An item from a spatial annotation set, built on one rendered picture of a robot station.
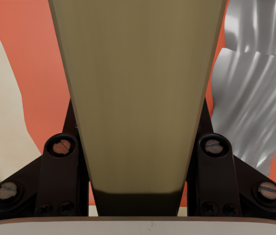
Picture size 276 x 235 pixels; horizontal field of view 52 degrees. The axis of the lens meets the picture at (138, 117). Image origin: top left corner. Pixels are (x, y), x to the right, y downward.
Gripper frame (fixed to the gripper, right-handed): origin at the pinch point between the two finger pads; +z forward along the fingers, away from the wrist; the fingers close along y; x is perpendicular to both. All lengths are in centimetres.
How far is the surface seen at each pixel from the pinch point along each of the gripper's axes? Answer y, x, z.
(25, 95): -7.8, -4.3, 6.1
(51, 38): -5.0, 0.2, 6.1
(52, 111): -6.2, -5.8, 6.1
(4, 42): -7.8, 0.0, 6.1
